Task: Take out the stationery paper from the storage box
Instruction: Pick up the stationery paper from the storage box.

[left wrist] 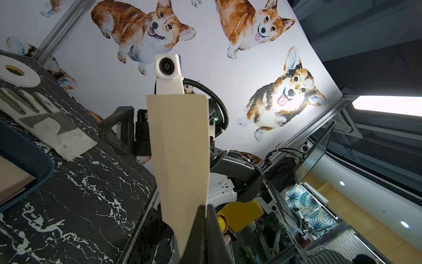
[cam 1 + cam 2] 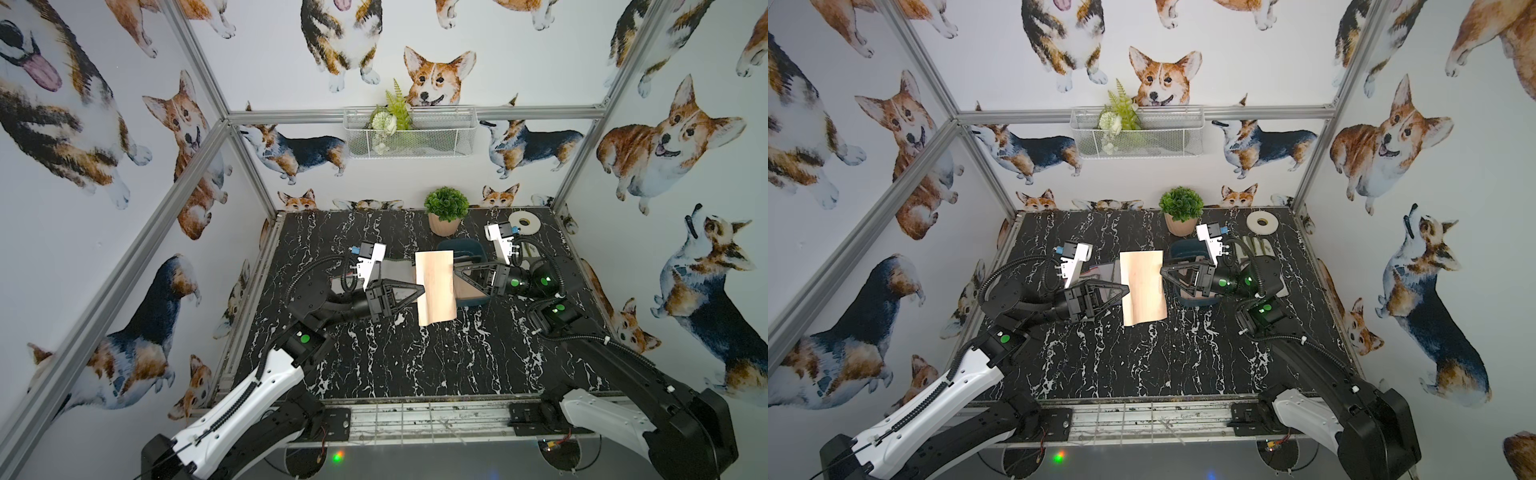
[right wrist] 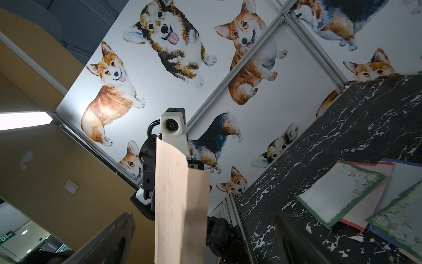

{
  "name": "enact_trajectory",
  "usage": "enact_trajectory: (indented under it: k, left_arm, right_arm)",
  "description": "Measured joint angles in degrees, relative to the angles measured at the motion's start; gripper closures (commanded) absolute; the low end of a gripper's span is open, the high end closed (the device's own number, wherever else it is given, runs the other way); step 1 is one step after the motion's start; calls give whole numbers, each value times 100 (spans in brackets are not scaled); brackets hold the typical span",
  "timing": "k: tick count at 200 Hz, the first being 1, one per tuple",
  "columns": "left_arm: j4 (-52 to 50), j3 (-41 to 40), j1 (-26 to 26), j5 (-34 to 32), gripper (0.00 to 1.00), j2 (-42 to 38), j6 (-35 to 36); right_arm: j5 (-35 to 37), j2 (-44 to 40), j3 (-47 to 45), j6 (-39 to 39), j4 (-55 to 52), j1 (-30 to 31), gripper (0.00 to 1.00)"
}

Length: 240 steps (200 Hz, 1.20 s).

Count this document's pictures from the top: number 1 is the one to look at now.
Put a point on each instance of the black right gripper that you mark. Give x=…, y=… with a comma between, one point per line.
x=117, y=131

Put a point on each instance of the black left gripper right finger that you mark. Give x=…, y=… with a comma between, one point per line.
x=216, y=249

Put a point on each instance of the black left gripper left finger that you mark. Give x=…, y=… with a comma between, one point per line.
x=196, y=245

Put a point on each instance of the teal plastic storage box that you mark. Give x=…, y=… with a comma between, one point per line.
x=26, y=155

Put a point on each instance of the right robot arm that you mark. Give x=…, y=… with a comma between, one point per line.
x=243, y=179

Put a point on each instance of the white tape roll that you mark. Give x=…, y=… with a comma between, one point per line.
x=18, y=73

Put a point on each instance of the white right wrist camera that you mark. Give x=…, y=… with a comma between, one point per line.
x=169, y=79

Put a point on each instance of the aluminium frame post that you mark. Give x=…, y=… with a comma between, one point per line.
x=46, y=50

